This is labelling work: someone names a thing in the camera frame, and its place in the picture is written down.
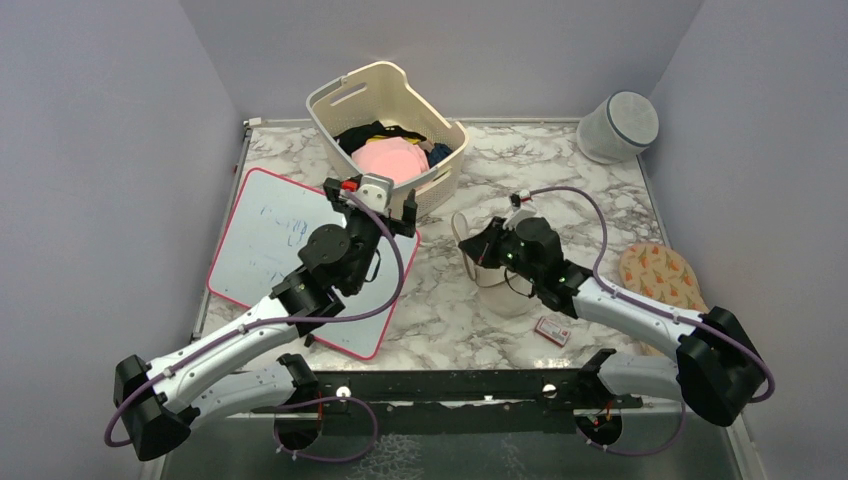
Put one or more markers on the carrot pattern round cushion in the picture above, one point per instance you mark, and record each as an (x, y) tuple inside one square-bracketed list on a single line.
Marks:
[(660, 273)]

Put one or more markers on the yellow black bra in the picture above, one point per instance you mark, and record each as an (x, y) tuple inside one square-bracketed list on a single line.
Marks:
[(378, 138)]

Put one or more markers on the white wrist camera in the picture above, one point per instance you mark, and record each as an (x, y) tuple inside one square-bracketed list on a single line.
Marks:
[(522, 208), (369, 191)]

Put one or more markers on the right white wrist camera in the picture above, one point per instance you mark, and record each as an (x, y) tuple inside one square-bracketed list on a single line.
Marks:
[(522, 208)]

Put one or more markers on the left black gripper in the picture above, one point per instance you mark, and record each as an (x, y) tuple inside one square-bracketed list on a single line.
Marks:
[(404, 226)]

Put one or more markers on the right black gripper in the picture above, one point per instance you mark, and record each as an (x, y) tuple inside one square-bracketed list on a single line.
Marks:
[(480, 248)]

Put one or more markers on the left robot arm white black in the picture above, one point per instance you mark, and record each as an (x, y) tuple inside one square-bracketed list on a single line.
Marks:
[(159, 403)]

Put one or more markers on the small red white card box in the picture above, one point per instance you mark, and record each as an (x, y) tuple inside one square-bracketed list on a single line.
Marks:
[(552, 331)]

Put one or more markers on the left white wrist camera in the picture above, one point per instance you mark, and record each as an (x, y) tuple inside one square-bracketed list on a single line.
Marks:
[(369, 191)]

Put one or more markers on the pink bra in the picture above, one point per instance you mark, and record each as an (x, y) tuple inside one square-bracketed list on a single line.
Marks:
[(397, 160)]

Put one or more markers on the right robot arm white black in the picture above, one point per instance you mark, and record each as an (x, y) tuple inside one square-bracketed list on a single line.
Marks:
[(706, 361)]

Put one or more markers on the black garment in basket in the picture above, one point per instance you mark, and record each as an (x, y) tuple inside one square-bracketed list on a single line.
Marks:
[(355, 138)]

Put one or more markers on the blue garment in basket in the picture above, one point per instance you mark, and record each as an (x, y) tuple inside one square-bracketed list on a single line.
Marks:
[(438, 153)]

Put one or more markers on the black mounting rail base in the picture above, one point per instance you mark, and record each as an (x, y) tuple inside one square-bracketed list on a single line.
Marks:
[(435, 402)]

